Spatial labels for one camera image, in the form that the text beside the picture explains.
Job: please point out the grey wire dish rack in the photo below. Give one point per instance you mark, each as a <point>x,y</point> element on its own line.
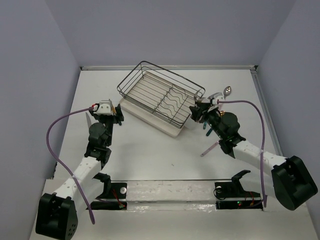
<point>161,92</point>

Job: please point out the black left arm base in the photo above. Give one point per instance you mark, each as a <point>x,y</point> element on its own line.
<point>113,198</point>

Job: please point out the silver spoon pink handle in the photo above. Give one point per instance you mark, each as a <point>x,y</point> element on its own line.
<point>227,92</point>

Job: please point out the cream drip tray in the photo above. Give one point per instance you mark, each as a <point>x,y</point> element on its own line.
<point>151,120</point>

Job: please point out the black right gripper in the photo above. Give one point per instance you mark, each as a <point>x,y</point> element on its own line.
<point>197,111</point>

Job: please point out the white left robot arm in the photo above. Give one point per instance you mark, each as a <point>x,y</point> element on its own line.
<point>58,213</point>

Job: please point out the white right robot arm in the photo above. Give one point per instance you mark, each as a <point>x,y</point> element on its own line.
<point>292,183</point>

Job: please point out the silver knife dark handle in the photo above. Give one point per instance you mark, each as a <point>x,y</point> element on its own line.
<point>88,120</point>

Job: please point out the silver knife pink handle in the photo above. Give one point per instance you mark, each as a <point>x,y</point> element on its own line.
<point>210,148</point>

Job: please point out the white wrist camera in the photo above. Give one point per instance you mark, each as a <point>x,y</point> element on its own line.
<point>216,98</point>
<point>104,107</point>

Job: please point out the gold knife green handle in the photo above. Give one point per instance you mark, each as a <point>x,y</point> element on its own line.
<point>115,113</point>

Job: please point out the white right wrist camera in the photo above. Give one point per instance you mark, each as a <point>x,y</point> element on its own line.
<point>216,98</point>

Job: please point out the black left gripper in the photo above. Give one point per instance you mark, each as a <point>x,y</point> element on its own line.
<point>118,112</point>

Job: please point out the gold spoon green handle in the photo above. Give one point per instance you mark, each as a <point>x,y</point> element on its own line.
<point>214,120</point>

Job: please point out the white cutlery holder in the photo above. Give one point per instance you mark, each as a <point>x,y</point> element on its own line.
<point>190,124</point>

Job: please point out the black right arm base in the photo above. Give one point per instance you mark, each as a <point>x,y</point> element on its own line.
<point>230,194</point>

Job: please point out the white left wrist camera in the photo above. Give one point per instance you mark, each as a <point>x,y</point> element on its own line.
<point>104,107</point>

